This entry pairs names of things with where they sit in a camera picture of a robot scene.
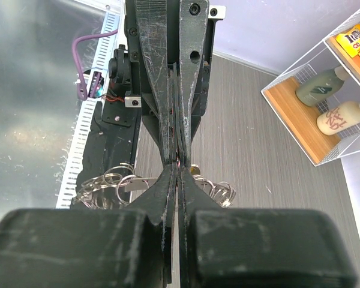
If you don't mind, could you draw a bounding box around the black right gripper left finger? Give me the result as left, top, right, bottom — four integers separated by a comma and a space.
0, 164, 178, 287

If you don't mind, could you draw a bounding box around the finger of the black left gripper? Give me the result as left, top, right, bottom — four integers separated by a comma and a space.
135, 1, 172, 164
179, 1, 209, 164

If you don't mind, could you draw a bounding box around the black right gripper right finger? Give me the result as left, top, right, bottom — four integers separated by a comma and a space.
177, 166, 358, 288

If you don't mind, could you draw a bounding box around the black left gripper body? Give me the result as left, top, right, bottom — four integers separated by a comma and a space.
124, 0, 227, 151

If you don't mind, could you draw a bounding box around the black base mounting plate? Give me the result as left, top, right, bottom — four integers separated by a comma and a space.
70, 101, 142, 209

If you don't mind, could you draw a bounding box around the grey green cup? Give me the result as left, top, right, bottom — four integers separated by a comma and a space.
295, 66, 350, 107

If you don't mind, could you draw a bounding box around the yellow candy bag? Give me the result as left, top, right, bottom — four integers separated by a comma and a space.
335, 24, 360, 58

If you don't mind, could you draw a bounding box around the white patterned cup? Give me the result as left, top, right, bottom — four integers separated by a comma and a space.
316, 101, 360, 136

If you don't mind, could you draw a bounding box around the white slotted cable duct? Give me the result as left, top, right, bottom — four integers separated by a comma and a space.
55, 11, 121, 209

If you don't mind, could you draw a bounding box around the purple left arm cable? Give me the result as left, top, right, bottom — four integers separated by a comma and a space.
71, 28, 119, 101

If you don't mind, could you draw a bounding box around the white wire wooden shelf rack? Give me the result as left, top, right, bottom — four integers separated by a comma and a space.
262, 8, 360, 166

